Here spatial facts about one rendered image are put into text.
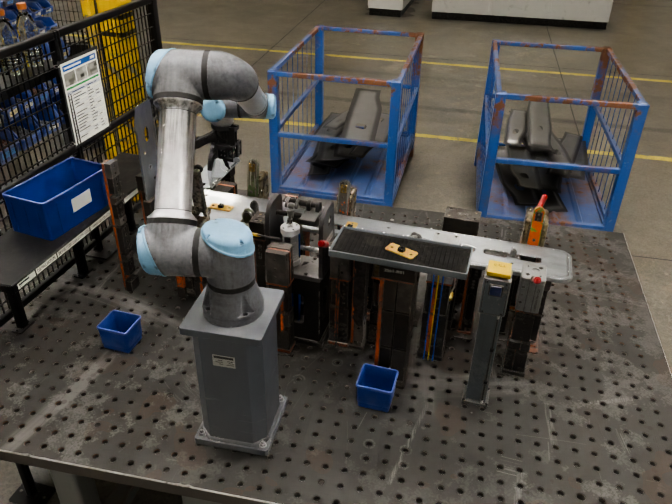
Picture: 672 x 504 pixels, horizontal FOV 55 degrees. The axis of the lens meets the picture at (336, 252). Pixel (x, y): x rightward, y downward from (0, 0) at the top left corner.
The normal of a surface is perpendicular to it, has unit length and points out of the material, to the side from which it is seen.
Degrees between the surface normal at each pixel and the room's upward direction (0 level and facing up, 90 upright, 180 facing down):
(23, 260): 0
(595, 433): 0
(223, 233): 8
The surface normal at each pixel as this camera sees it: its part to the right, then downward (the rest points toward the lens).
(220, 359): -0.20, 0.52
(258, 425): 0.52, 0.47
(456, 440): 0.02, -0.84
